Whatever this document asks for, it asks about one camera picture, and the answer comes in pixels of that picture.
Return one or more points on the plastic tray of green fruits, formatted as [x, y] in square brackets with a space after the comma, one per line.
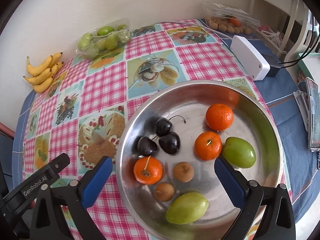
[105, 38]

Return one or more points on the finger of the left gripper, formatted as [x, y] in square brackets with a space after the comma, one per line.
[16, 202]

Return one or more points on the white plastic box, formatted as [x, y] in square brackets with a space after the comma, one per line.
[250, 58]

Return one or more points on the orange tangerine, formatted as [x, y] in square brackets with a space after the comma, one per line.
[219, 117]
[148, 170]
[208, 146]

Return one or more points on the book stack at right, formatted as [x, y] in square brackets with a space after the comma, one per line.
[307, 98]

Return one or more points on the dark cherry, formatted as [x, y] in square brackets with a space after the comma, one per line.
[170, 143]
[146, 147]
[164, 126]

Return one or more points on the yellow banana bunch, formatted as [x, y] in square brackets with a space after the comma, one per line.
[42, 76]

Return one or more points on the green mango fruit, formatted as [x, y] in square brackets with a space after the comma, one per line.
[238, 152]
[187, 208]

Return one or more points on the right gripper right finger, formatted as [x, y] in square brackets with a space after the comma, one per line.
[247, 195]

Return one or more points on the black power adapter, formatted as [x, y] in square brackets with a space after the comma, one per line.
[275, 65]

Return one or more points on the silver metal bowl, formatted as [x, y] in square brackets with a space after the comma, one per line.
[191, 100]

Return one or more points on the brown longan fruit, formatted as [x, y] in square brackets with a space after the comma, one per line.
[183, 172]

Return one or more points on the tan longan fruit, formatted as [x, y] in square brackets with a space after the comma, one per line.
[164, 192]

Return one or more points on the bag of nuts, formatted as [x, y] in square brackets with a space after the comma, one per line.
[234, 21]

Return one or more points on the dark cherry top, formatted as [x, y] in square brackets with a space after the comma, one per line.
[164, 126]

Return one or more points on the checkered fruit-print tablecloth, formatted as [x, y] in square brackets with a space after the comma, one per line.
[87, 94]

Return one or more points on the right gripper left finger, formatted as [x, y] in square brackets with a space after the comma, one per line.
[48, 221]

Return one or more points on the white chair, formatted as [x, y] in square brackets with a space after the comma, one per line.
[298, 12]

